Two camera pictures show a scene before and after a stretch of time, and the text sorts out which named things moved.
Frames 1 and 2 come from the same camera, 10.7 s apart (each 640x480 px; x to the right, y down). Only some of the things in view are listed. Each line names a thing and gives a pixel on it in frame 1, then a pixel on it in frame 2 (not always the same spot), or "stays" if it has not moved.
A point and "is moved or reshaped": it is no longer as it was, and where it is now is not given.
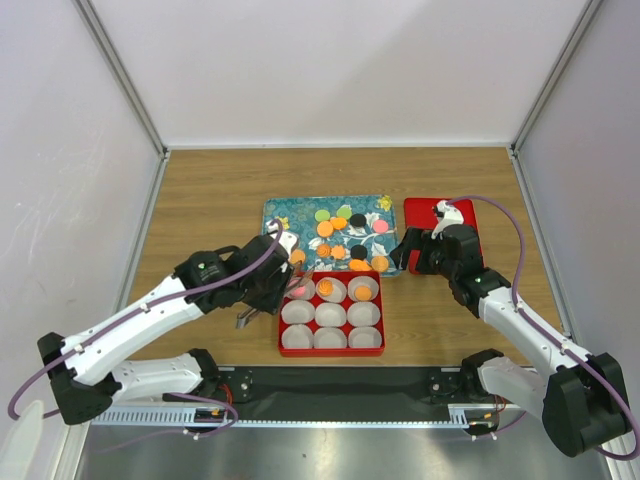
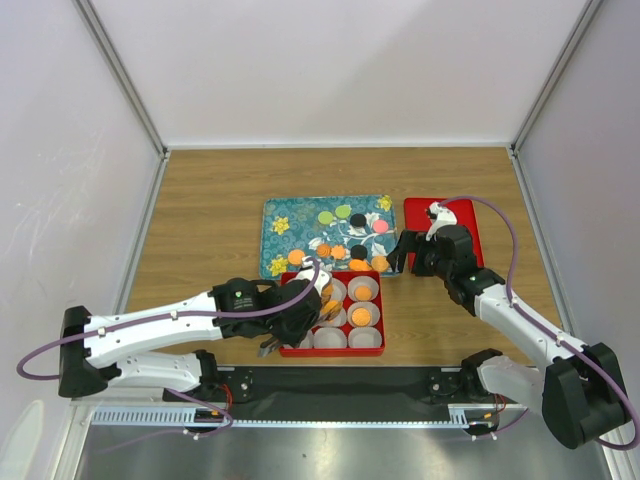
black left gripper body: x=267 y=295 -> x=290 y=333
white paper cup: x=330 y=314 stays
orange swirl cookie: x=324 y=251 stays
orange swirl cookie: x=325 y=288 -> x=331 y=309
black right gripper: x=414 y=239 stays
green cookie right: x=345 y=211 stays
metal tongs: x=247 y=313 is moved or reshaped
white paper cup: x=330 y=337 stays
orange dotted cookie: x=325 y=229 -> x=361 y=317
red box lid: x=419 y=213 stays
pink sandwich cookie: x=380 y=226 stays
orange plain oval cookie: x=363 y=292 stays
